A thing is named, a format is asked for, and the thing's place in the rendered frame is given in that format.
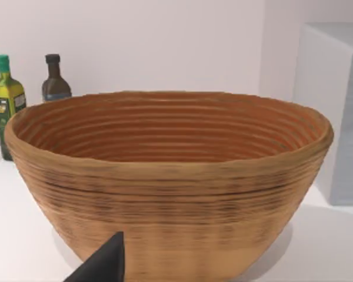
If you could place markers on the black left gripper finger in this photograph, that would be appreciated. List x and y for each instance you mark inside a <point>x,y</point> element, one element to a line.
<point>110,262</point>

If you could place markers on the brown woven basket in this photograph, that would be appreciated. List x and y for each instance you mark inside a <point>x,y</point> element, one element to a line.
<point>170,188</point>

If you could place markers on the dark brown bottle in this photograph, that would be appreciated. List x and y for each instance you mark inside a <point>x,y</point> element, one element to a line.
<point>54,85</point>

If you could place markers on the green oil bottle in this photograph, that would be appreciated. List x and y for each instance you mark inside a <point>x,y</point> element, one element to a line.
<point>6,100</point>

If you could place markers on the pale microwave oven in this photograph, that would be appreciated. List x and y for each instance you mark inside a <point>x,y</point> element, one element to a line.
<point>335,117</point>

